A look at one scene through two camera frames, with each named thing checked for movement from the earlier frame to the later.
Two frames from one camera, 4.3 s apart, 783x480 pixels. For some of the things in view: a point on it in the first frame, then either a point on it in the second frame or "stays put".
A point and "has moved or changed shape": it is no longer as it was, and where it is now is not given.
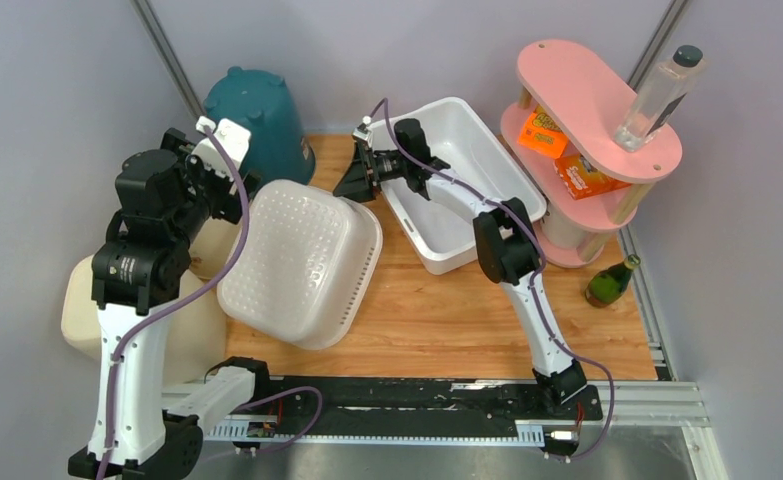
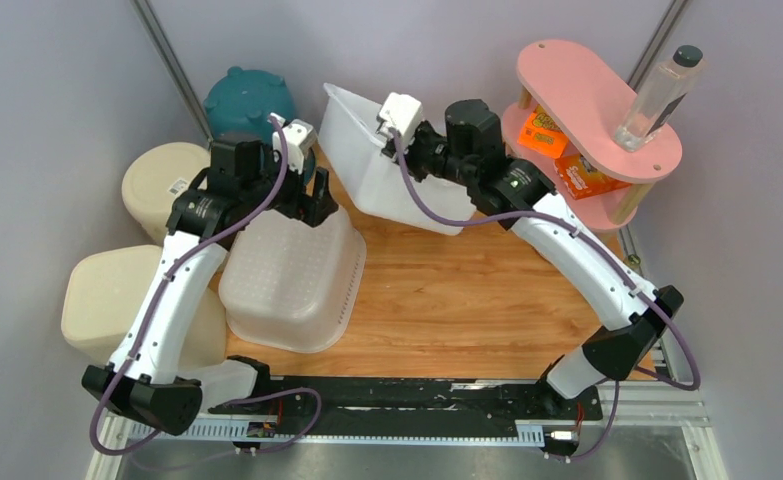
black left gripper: x=228 y=204 -> x=313 y=209
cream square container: x=195 y=329 stays put
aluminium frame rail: x=668 y=404 stays put
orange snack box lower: x=580 y=177 stays put
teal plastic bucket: x=263 y=104 stays put
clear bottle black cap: x=659 y=98 stays put
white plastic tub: x=440 y=239 has moved or changed shape
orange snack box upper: x=541 y=134 stays put
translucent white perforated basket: x=308 y=263 has moved or changed shape
